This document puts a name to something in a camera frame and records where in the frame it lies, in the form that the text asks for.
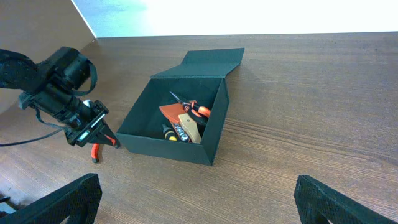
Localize orange socket bit holder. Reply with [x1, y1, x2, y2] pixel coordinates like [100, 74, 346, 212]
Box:
[172, 123, 190, 142]

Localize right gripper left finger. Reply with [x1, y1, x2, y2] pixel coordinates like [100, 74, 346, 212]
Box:
[1, 173, 102, 224]

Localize red handled side cutters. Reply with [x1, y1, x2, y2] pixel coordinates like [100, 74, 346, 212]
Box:
[90, 135, 121, 164]

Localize orange scraper wooden handle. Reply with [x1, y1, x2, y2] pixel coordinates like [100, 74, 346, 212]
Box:
[159, 102, 201, 144]

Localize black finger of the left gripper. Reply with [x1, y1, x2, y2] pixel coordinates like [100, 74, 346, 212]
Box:
[93, 121, 121, 149]

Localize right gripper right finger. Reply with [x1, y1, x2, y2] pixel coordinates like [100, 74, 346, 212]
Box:
[294, 175, 397, 224]

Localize orange black needle-nose pliers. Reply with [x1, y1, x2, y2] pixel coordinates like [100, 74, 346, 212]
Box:
[170, 92, 211, 126]

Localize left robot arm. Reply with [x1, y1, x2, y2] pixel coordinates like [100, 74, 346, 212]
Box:
[1, 47, 121, 148]

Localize dark green open box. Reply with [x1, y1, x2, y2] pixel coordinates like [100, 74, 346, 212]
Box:
[116, 48, 244, 166]

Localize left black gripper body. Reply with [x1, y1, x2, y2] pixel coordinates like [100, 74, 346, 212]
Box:
[19, 47, 109, 147]

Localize yellow black stubby screwdriver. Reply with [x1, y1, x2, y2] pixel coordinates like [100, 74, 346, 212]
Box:
[162, 124, 178, 141]

